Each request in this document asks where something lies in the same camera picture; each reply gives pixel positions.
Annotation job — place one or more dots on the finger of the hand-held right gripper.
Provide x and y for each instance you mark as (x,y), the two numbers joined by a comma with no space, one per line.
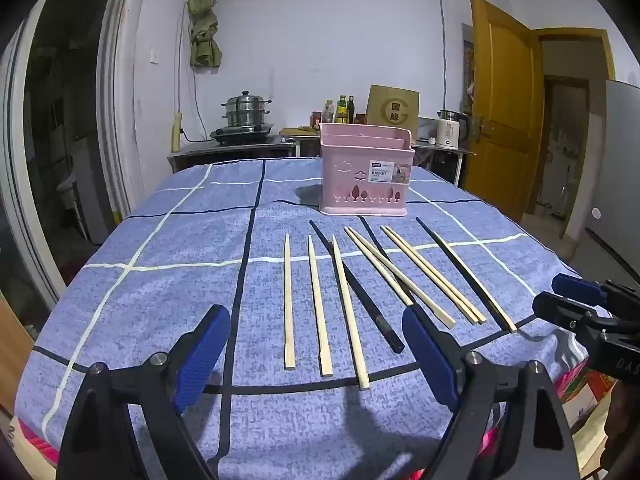
(557,309)
(577,287)

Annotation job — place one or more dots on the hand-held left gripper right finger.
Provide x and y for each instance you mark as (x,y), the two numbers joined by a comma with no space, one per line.
(430,360)

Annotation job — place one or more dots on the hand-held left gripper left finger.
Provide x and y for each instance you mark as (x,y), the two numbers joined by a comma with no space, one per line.
(205,355)

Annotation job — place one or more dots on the black chopstick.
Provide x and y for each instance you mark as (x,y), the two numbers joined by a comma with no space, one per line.
(376,242)
(372,309)
(465,273)

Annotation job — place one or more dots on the wooden chopstick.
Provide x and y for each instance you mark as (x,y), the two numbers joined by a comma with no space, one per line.
(349,310)
(400,275)
(375,265)
(435,273)
(288,310)
(425,271)
(318,310)

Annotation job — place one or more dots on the pink plastic utensil basket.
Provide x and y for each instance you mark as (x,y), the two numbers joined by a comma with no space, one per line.
(350,175)

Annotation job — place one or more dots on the blue plaid tablecloth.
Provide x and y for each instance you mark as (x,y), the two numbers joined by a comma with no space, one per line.
(175,240)

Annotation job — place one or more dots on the yellow wooden door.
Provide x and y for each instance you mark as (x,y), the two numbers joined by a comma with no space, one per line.
(505,110)

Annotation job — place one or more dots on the white electric kettle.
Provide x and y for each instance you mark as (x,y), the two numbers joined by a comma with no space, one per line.
(450,130)

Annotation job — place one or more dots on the steel kitchen table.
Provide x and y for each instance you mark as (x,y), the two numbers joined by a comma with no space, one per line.
(225,152)

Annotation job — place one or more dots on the white box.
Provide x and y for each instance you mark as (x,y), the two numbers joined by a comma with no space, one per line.
(427,130)

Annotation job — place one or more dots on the black induction stove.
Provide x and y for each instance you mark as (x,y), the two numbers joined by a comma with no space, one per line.
(242,134)

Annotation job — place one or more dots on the beige power strip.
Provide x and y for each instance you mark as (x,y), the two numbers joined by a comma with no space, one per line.
(176,132)

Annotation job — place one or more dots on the wooden cutting board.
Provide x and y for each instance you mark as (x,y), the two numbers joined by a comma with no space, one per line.
(295,131)

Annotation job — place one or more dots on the stainless steel steamer pot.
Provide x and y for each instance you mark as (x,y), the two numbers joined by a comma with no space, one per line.
(246,110)

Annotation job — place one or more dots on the sliding glass door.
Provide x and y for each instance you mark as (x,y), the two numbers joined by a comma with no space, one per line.
(50,160)

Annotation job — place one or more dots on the gold square box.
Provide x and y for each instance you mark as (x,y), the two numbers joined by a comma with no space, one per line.
(392,107)

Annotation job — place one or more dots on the red sauce jar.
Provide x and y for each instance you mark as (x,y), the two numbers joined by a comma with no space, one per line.
(315,118)

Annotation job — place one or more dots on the dark sauce bottle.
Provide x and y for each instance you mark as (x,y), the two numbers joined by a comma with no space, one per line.
(351,109)

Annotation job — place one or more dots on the green hanging cloth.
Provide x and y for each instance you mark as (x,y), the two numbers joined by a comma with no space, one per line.
(202,20)

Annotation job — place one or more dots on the white wall switch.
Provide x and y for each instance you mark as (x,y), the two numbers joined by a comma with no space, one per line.
(155,55)

